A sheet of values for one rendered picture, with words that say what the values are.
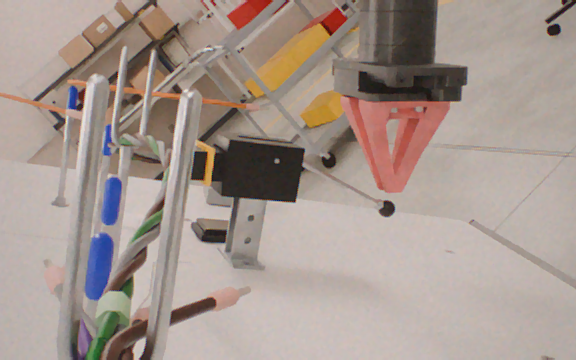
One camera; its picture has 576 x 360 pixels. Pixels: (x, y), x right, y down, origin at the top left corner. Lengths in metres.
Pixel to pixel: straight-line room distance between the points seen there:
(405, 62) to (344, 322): 0.19
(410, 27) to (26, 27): 8.10
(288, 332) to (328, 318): 0.04
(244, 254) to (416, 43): 0.19
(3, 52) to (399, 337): 8.20
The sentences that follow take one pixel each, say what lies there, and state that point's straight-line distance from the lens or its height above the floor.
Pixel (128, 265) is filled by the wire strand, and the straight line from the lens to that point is 0.18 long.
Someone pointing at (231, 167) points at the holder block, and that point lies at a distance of 0.49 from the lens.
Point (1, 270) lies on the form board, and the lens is 0.46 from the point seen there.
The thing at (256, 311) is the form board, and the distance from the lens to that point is 0.44.
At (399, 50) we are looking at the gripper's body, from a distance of 0.53.
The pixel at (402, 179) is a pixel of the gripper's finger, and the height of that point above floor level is 1.05.
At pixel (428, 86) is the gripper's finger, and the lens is 0.53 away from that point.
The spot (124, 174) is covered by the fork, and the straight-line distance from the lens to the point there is 0.42.
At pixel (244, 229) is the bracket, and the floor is 1.11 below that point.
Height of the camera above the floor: 1.25
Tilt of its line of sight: 15 degrees down
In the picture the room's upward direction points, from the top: 41 degrees counter-clockwise
